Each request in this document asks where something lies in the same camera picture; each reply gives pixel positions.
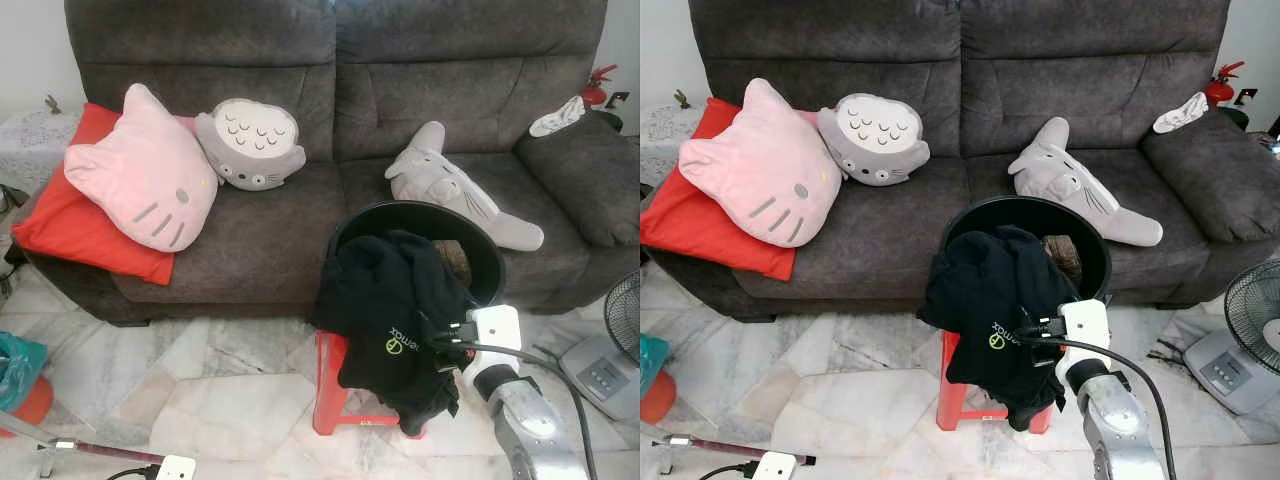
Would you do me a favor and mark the red plastic stool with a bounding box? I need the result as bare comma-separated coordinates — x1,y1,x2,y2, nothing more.
935,330,1053,434
312,330,426,439

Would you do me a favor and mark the white lace covered side table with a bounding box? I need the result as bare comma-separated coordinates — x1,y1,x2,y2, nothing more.
640,103,706,186
0,108,81,196

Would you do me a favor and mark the black plastic bucket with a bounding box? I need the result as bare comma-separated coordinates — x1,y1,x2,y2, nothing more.
326,200,507,311
938,195,1113,306

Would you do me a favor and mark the grey round owl cushion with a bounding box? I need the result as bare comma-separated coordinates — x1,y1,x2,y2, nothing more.
817,93,931,187
193,98,308,191

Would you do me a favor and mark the white sock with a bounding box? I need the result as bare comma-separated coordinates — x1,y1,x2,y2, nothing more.
528,96,586,138
1152,92,1209,134

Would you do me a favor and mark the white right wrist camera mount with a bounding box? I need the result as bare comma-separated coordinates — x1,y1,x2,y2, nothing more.
1055,298,1113,373
462,305,523,376

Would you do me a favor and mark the dark grey fabric sofa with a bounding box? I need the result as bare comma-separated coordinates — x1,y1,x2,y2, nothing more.
10,0,641,326
645,0,1280,321

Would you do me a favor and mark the pink cat face cushion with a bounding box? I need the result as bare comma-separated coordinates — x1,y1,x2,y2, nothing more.
678,78,843,248
63,83,219,253

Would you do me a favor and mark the red cushion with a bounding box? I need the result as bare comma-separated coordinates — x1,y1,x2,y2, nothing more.
10,102,176,286
640,97,798,281

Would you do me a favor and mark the black shirt green print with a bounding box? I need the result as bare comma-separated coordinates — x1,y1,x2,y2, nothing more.
917,225,1086,433
308,230,479,437

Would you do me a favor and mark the brown garment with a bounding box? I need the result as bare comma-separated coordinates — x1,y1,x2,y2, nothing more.
432,238,473,286
1040,233,1084,284

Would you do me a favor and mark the red fire extinguisher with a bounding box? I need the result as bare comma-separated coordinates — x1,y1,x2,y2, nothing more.
580,65,619,108
1205,60,1246,106

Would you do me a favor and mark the red bucket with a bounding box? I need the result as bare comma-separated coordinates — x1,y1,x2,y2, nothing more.
0,375,54,438
640,368,677,426

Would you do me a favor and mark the black fan grey base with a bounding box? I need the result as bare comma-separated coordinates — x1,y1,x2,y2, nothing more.
1182,260,1280,416
555,270,641,406

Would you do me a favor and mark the grey long eared plush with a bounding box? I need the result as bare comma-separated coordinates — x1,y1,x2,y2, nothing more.
1008,117,1164,248
385,121,546,253

